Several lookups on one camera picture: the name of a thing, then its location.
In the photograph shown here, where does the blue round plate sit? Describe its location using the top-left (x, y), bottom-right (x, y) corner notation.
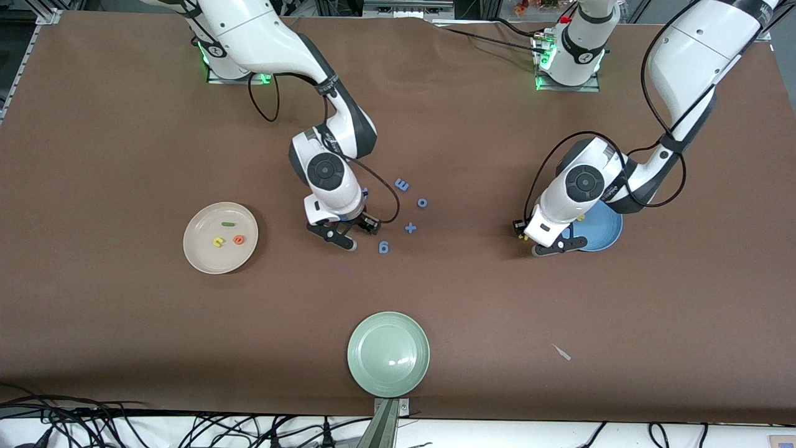
top-left (569, 200), bottom-right (624, 252)

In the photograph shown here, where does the brown table cover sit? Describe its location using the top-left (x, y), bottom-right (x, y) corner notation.
top-left (0, 11), bottom-right (796, 425)

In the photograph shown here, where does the green round plate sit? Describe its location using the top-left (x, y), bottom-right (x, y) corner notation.
top-left (347, 311), bottom-right (431, 398)

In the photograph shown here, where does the beige round plate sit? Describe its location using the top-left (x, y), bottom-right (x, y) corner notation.
top-left (183, 202), bottom-right (259, 275)

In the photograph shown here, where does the silver metal box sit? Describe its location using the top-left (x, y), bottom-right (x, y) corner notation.
top-left (363, 0), bottom-right (456, 19)

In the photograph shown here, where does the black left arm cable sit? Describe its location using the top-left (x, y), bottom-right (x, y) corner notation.
top-left (524, 0), bottom-right (687, 225)

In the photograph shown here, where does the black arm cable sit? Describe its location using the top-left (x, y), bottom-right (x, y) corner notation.
top-left (248, 72), bottom-right (400, 225)
top-left (524, 0), bottom-right (687, 225)

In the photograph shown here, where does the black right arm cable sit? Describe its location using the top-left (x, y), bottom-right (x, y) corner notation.
top-left (248, 72), bottom-right (400, 225)

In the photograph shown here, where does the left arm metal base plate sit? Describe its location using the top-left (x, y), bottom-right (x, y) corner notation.
top-left (535, 34), bottom-right (601, 93)

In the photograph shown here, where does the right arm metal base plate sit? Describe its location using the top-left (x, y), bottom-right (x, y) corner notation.
top-left (207, 25), bottom-right (275, 85)

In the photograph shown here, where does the black base power cable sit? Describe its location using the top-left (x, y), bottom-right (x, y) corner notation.
top-left (435, 25), bottom-right (548, 57)

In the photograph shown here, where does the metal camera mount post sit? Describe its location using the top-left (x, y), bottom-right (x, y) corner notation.
top-left (356, 397), bottom-right (411, 448)

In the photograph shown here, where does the aluminium table rail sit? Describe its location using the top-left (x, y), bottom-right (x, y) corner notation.
top-left (0, 16), bottom-right (60, 125)

